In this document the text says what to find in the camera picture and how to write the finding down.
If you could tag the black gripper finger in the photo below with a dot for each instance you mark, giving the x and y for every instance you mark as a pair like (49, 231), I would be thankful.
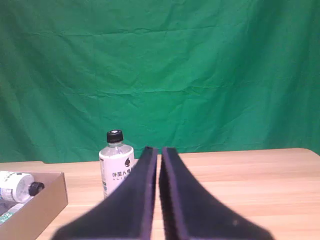
(190, 210)
(130, 205)

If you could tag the white bottle with droplet logo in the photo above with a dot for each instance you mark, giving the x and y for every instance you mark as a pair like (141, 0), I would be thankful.
(112, 170)

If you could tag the brown cardboard monitor box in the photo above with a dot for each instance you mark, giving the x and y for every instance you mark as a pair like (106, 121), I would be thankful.
(42, 207)

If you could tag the white bottle with green logo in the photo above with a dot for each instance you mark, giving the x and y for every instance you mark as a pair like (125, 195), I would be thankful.
(15, 186)

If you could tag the green backdrop cloth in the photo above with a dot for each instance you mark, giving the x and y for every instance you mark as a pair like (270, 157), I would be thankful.
(160, 75)

